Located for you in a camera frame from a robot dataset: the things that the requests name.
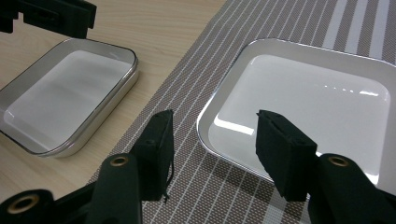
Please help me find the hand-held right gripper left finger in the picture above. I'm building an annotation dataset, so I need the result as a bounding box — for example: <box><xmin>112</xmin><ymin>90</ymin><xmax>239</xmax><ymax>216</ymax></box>
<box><xmin>128</xmin><ymin>108</ymin><xmax>176</xmax><ymax>203</ymax></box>

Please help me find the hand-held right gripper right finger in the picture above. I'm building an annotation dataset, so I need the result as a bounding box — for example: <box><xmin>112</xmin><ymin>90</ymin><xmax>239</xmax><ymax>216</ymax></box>
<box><xmin>255</xmin><ymin>108</ymin><xmax>319</xmax><ymax>203</ymax></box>

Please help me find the white square plate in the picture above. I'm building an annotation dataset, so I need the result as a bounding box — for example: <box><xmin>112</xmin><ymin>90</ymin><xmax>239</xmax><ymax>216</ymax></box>
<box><xmin>196</xmin><ymin>37</ymin><xmax>396</xmax><ymax>198</ymax></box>

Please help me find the metal-rimmed white tray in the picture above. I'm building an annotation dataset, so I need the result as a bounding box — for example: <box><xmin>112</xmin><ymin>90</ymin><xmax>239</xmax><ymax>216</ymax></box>
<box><xmin>0</xmin><ymin>37</ymin><xmax>140</xmax><ymax>159</ymax></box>

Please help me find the grey striped placemat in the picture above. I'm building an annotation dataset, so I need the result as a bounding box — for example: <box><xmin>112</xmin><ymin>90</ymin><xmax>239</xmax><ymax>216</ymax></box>
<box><xmin>88</xmin><ymin>0</ymin><xmax>396</xmax><ymax>224</ymax></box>

